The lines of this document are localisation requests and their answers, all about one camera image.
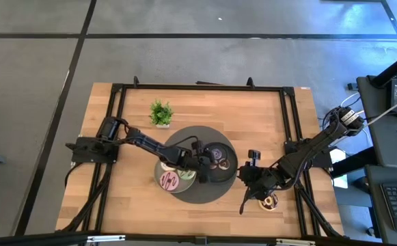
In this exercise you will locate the white paper sheet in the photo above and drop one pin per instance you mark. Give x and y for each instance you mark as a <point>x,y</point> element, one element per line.
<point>339,171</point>

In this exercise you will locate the grey side desk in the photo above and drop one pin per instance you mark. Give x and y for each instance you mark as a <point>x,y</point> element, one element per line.
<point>386,143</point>

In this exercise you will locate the green plant in white pot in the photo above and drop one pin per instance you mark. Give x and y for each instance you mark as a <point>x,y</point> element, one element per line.
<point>161,114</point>

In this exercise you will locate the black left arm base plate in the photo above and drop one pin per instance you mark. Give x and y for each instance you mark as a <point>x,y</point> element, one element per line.
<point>82,150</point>

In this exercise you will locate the pink iced donut brown drizzle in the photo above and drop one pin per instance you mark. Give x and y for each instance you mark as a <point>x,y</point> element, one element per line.
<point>169,181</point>

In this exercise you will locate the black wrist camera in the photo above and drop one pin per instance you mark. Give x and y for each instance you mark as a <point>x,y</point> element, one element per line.
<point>253,154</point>

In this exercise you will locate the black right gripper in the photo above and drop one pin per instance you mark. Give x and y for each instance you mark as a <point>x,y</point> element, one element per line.
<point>259,179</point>

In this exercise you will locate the black stand beam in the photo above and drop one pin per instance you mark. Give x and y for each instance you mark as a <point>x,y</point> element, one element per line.
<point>396,68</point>

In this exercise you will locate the black bar with silver brackets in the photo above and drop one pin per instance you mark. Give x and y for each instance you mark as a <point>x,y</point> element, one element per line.
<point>48,238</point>

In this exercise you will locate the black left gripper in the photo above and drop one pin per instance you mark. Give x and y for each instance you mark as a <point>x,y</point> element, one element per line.
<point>201,164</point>

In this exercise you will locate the light grey round plate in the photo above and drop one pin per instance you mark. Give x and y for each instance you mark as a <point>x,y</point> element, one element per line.
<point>184,186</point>

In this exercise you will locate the dark grey round plate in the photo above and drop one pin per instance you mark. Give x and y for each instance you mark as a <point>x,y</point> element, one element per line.
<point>227,176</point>

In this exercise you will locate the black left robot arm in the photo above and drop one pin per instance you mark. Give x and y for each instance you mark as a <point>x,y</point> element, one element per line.
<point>147,141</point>

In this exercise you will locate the grey woven round placemat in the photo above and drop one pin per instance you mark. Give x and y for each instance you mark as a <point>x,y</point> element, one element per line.
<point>205,194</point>

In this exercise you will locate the chocolate iced donut white drizzle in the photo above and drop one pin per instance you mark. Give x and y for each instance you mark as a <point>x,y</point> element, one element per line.
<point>270,205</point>

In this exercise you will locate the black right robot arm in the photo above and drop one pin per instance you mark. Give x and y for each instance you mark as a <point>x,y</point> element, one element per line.
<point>307,150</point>

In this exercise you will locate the black aluminium table frame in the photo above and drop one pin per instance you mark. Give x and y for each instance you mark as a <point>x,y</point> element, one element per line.
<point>201,87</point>

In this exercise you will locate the mint green iced donut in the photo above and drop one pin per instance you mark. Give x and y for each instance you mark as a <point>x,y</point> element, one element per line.
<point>187,175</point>

